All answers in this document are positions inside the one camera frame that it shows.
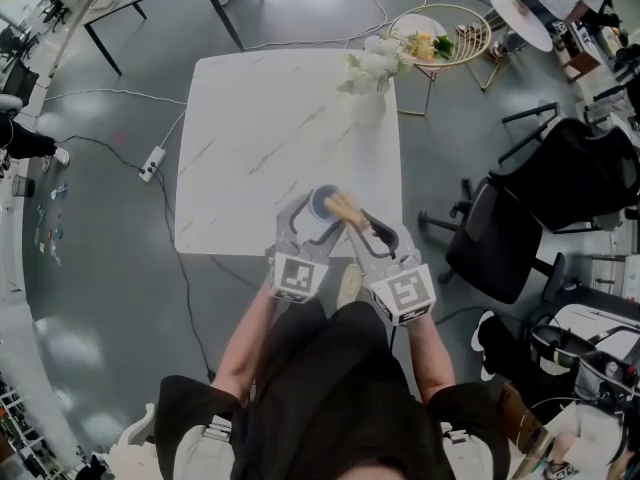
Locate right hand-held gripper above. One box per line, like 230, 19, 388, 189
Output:
343, 209, 440, 328

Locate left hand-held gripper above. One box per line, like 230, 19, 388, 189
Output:
264, 192, 347, 304

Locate blue cup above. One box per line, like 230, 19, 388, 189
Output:
306, 183, 347, 225

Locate wooden scrubbing brush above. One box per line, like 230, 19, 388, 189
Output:
323, 192, 375, 233

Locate person's right forearm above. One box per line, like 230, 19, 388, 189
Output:
402, 311, 457, 405

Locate person's left forearm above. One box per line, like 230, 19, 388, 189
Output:
210, 281, 279, 405

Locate person's beige shoe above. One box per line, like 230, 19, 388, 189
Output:
336, 261, 364, 310

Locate white vase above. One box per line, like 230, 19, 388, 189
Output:
351, 83, 389, 130

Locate person's black clothing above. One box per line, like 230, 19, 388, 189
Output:
153, 299, 512, 480

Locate white power strip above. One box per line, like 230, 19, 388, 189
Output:
138, 145, 169, 184

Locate white and yellow flower bouquet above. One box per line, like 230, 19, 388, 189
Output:
336, 29, 456, 95

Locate black mesh office chair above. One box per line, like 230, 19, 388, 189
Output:
489, 100, 640, 235

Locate white chair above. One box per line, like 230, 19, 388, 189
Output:
106, 401, 236, 480

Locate round white side table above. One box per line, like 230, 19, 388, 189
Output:
488, 0, 555, 53

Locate black mesh waste bin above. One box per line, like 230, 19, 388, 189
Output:
10, 174, 36, 199

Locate black power cable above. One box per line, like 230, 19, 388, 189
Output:
55, 134, 216, 384

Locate white power cable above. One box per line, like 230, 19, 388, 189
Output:
43, 86, 189, 150

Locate gold wire chair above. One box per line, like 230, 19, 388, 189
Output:
387, 2, 516, 117

